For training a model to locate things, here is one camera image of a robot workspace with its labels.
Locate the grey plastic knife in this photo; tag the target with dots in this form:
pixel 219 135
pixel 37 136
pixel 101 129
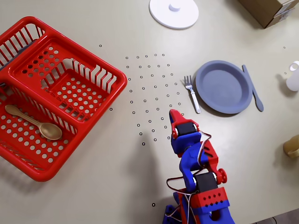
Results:
pixel 257 99

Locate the red plastic dish basket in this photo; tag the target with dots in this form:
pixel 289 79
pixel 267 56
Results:
pixel 21 70

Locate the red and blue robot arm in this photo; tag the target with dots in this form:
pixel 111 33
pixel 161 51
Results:
pixel 205 184

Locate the white plastic bottle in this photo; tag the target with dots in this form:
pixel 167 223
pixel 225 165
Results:
pixel 293 80

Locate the white round lid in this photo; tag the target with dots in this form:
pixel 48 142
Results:
pixel 168 16

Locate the silver fork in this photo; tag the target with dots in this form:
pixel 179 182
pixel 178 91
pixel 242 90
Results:
pixel 193 95

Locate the dark grey object under basket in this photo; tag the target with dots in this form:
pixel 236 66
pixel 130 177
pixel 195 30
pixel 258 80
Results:
pixel 23 49

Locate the tan plastic cup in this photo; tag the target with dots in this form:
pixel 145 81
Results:
pixel 293 144

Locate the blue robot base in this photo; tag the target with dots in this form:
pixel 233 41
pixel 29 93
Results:
pixel 167 218

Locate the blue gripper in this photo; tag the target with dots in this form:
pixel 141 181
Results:
pixel 186 129

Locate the grey round plate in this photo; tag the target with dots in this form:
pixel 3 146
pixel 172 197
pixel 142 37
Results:
pixel 222 87

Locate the tan wooden spoon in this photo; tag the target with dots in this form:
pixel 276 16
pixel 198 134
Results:
pixel 50 131

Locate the brown cardboard box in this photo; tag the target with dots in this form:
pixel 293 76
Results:
pixel 259 9

